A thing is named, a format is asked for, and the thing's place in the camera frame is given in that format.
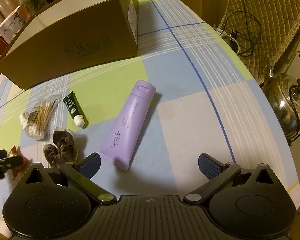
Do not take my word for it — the red snack packet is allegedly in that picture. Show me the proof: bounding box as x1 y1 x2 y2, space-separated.
7 146 28 179

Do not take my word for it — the brown velvet scrunchie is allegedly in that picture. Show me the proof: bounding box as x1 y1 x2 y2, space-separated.
43 127 78 168

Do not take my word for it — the purple lotion tube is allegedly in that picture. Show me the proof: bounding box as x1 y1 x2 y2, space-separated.
99 80 155 171

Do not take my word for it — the cotton swab bag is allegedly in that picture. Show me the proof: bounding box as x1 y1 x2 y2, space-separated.
19 95 61 140

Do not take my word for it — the dark green small tube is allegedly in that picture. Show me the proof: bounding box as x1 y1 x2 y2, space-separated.
63 92 85 128

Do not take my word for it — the checkered tablecloth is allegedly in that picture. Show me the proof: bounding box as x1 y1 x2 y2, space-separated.
0 0 300 239

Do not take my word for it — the white humidifier box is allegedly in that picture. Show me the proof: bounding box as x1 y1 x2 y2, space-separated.
0 7 25 44

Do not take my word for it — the white power strip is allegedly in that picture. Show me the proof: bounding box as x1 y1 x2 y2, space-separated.
212 26 241 55

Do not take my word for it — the brown cardboard box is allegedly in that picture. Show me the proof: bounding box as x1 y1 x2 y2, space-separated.
0 0 139 89

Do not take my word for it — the quilted chair cushion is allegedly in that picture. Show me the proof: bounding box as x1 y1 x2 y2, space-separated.
219 0 300 84

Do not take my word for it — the black cable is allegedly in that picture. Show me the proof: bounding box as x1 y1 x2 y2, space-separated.
223 0 263 57

